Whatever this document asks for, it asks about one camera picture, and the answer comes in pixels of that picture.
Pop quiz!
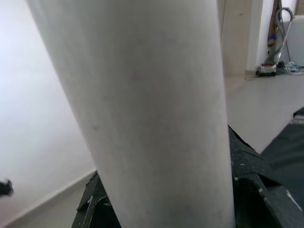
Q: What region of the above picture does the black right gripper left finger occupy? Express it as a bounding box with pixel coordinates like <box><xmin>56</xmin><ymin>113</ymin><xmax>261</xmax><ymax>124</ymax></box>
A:
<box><xmin>75</xmin><ymin>169</ymin><xmax>122</xmax><ymax>228</ymax></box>

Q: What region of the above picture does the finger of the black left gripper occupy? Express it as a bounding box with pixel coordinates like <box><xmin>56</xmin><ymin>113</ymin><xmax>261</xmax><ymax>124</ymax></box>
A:
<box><xmin>0</xmin><ymin>179</ymin><xmax>14</xmax><ymax>198</ymax></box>

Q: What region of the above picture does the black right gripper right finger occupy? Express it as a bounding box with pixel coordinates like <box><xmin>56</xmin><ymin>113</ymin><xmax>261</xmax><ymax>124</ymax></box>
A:
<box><xmin>227</xmin><ymin>123</ymin><xmax>304</xmax><ymax>228</ymax></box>

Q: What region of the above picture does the white plastic table leg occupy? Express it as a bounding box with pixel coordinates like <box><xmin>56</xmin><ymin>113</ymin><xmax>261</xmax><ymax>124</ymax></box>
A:
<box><xmin>25</xmin><ymin>0</ymin><xmax>236</xmax><ymax>228</ymax></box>

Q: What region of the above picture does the black tablecloth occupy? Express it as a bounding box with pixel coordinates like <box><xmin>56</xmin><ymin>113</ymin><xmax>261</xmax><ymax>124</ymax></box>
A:
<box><xmin>260</xmin><ymin>111</ymin><xmax>304</xmax><ymax>192</ymax></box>

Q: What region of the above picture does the upright vacuum cleaner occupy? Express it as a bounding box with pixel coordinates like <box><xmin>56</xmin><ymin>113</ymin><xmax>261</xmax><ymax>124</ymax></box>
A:
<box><xmin>257</xmin><ymin>7</ymin><xmax>295</xmax><ymax>78</ymax></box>

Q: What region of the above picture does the white appliance cabinet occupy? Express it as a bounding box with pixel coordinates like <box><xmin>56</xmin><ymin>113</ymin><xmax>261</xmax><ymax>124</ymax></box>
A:
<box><xmin>282</xmin><ymin>20</ymin><xmax>304</xmax><ymax>67</ymax></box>

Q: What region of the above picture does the pale cable bundle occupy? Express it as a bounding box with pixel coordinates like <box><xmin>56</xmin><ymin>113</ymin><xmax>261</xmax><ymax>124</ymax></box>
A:
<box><xmin>276</xmin><ymin>60</ymin><xmax>304</xmax><ymax>77</ymax></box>

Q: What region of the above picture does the wooden handled broom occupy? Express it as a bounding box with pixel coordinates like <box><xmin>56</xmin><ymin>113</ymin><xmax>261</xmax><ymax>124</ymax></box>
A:
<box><xmin>267</xmin><ymin>0</ymin><xmax>284</xmax><ymax>48</ymax></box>

